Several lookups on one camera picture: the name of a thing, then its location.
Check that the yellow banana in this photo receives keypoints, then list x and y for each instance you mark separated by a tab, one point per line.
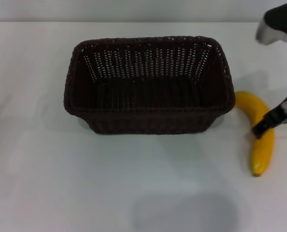
263	149

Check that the black woven rectangular basket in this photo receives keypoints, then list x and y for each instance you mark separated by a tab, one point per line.
145	123

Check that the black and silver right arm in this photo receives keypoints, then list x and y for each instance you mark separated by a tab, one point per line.
278	17

